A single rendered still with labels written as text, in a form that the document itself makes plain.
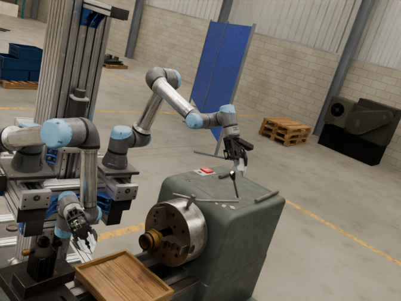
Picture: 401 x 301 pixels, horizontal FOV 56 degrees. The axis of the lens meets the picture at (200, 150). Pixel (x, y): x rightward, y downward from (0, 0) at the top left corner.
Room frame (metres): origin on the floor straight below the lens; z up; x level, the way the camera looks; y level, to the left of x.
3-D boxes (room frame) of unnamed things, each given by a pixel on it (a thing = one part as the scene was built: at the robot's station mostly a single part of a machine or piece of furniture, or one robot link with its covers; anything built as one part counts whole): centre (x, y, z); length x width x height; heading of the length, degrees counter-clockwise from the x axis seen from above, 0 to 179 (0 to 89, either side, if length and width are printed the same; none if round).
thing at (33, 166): (1.76, 0.83, 1.21); 0.15 x 0.15 x 0.10
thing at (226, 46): (8.49, 0.19, 1.18); 4.12 x 0.80 x 2.35; 13
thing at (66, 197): (1.41, 0.47, 1.22); 0.11 x 0.08 x 0.09; 37
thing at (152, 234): (1.55, 0.11, 1.08); 0.09 x 0.09 x 0.09; 55
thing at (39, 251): (1.20, 0.47, 1.14); 0.08 x 0.08 x 0.03
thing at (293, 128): (9.61, -1.96, 0.22); 1.25 x 0.86 x 0.44; 145
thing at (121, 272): (1.46, 0.18, 0.89); 0.36 x 0.30 x 0.04; 53
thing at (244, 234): (2.01, -0.20, 1.06); 0.59 x 0.48 x 0.39; 143
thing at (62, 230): (1.43, 0.46, 1.12); 0.11 x 0.08 x 0.11; 152
